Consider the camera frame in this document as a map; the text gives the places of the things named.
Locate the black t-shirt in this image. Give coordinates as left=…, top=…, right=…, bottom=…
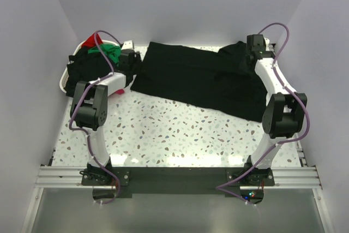
left=131, top=41, right=267, bottom=122

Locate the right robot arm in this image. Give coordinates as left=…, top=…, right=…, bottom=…
left=243, top=34, right=308, bottom=186

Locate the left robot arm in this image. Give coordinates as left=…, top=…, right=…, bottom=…
left=69, top=48, right=141, bottom=185

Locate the green t-shirt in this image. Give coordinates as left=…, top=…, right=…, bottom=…
left=87, top=44, right=121, bottom=68

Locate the red t-shirt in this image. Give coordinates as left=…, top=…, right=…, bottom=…
left=81, top=33, right=103, bottom=49

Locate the black clothes pile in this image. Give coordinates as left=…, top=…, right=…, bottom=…
left=64, top=46, right=111, bottom=97

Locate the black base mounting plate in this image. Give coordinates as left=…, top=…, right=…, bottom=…
left=81, top=166, right=274, bottom=199

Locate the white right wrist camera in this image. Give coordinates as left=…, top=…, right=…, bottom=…
left=264, top=37, right=274, bottom=52

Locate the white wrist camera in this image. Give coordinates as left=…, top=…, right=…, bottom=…
left=121, top=40, right=134, bottom=51
left=264, top=37, right=274, bottom=52

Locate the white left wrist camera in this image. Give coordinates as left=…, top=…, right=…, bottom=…
left=121, top=40, right=134, bottom=51

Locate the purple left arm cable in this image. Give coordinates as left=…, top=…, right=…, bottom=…
left=68, top=29, right=123, bottom=204

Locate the right side aluminium rail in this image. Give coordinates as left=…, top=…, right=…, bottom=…
left=266, top=43, right=317, bottom=168

